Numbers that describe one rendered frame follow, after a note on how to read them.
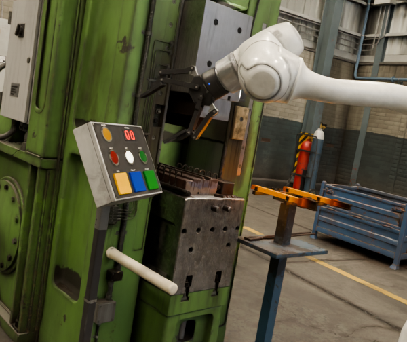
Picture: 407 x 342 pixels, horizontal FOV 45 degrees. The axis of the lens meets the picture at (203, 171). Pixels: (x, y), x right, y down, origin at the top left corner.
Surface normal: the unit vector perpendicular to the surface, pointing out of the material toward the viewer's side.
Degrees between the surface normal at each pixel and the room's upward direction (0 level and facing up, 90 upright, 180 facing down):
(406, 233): 90
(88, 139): 90
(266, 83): 110
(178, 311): 90
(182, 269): 90
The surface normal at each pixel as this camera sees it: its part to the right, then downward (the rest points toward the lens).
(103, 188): -0.39, 0.04
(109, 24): -0.73, -0.06
